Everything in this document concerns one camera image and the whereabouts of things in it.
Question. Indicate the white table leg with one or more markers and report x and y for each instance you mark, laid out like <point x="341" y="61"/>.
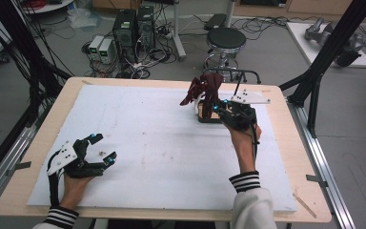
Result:
<point x="178" y="31"/>

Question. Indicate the black frame post with braces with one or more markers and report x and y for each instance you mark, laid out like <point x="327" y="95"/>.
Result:
<point x="327" y="54"/>

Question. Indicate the striped dark red bow tie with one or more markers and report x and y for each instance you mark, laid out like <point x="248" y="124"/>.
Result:
<point x="191" y="93"/>

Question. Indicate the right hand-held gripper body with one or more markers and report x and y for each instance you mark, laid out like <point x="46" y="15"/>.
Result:
<point x="239" y="113"/>

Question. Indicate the round white table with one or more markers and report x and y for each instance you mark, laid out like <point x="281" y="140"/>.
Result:
<point x="49" y="5"/>

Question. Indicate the white floor board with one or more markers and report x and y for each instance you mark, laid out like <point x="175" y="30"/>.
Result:
<point x="301" y="41"/>

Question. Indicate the computer towers on floor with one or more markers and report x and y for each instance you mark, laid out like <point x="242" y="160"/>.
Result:
<point x="146" y="60"/>

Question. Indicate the large black computer tower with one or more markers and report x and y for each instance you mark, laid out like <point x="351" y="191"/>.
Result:
<point x="125" y="33"/>

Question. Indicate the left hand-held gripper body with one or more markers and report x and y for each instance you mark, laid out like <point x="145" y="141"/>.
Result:
<point x="76" y="159"/>

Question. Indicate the person's right hand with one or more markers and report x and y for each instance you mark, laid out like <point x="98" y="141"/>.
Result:
<point x="243" y="136"/>

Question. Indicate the flat black device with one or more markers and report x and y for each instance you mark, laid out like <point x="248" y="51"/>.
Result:
<point x="215" y="21"/>

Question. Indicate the black round stool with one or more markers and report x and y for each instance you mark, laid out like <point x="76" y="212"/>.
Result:
<point x="226" y="39"/>

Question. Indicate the clear plastic bag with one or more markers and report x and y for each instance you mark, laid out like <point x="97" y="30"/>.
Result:
<point x="83" y="17"/>

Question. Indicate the white foam mat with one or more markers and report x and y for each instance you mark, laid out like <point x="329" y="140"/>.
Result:
<point x="158" y="165"/>

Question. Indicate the thin wooden stick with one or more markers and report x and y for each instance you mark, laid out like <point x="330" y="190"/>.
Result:
<point x="305" y="205"/>

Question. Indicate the aluminium frame rail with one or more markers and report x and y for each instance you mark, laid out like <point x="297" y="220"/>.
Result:
<point x="327" y="171"/>
<point x="9" y="156"/>

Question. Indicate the person's left hand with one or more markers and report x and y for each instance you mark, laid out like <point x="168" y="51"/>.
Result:
<point x="74" y="189"/>

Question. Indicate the black rack with wooden tray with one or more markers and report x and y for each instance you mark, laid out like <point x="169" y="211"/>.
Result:
<point x="205" y="118"/>

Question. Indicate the grey metal bracket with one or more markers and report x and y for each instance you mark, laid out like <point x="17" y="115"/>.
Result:
<point x="316" y="180"/>
<point x="18" y="166"/>

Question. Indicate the white power supply unit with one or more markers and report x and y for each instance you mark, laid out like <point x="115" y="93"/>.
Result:
<point x="95" y="46"/>
<point x="106" y="51"/>

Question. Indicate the slim black computer tower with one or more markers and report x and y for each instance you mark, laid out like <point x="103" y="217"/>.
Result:
<point x="146" y="25"/>

